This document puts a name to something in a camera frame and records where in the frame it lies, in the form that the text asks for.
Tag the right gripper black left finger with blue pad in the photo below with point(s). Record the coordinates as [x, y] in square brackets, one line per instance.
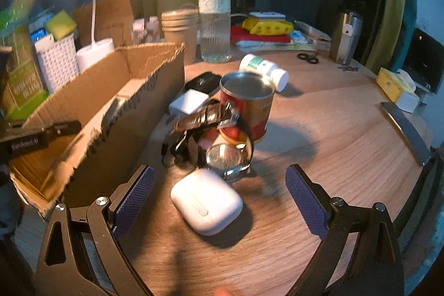
[64, 267]

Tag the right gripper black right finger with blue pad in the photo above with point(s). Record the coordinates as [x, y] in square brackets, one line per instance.
[358, 253]

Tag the white earbuds case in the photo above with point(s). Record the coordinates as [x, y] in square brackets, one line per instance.
[206, 202]

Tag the brown leather wristwatch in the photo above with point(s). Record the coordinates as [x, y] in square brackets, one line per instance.
[215, 137]

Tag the white charger adapter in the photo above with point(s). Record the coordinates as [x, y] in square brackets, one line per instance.
[188, 103]

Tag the red tin can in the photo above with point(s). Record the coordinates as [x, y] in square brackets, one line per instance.
[252, 95]

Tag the black small device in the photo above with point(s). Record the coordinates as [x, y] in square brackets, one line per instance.
[207, 83]

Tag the white pill bottle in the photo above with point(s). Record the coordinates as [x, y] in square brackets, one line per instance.
[278, 76]

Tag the green snack bag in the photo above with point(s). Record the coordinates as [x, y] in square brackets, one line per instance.
[23, 87]

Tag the white plastic basket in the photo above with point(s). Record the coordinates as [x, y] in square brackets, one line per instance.
[58, 63]

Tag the brown cardboard box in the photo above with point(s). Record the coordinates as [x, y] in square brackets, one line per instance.
[118, 102]

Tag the yellow sponge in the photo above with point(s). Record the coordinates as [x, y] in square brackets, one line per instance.
[60, 25]

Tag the brown lamp carton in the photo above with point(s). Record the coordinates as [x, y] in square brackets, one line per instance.
[113, 18]

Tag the yellow tissue box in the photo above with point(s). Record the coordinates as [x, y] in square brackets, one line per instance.
[400, 89]

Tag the clear glass cup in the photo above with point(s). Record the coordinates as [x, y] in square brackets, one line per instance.
[146, 30]

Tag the keys on table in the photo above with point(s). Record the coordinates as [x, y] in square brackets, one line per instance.
[348, 68]

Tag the black scissors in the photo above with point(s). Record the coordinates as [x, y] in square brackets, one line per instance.
[309, 58]

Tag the black monitor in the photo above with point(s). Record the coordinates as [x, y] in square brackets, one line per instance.
[424, 60]

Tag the stack of paper cups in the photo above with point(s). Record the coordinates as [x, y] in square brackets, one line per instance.
[180, 26]

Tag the steel thermos flask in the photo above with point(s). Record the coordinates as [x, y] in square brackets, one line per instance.
[345, 37]

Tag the yellow curtain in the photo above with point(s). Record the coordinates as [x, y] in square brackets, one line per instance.
[386, 38]

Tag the red book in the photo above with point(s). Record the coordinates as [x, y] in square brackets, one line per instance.
[237, 34]

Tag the clear plastic water bottle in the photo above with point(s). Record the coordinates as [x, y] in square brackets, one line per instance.
[215, 23]

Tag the white wireless charger pad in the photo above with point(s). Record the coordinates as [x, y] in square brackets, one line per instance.
[267, 15]

